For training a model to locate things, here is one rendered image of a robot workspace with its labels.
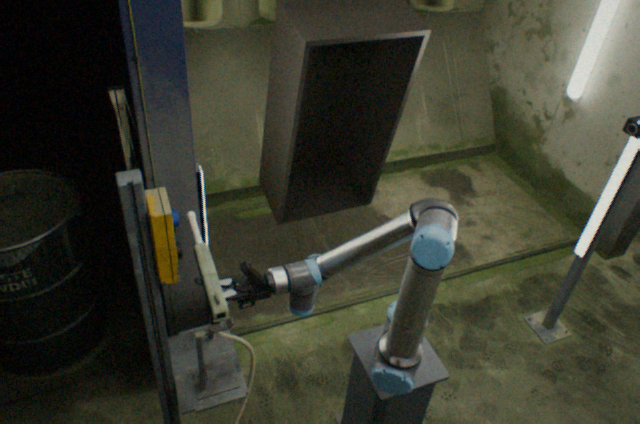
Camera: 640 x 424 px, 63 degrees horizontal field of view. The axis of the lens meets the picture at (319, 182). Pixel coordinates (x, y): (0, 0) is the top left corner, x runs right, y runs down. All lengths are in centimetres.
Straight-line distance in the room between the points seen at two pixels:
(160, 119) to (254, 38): 209
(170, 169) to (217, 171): 177
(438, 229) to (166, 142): 97
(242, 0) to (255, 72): 48
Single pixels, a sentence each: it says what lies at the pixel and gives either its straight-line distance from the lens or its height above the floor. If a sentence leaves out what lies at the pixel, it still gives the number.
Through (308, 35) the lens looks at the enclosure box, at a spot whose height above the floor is 164.
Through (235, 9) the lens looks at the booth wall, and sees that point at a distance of 379.
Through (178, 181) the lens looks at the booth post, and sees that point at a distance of 199.
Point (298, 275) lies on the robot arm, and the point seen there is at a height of 116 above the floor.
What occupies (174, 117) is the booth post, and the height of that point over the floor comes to 152.
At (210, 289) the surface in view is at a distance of 166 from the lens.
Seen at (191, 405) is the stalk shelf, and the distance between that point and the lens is 192.
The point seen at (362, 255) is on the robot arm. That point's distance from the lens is 178.
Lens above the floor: 243
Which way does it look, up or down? 36 degrees down
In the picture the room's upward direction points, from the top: 5 degrees clockwise
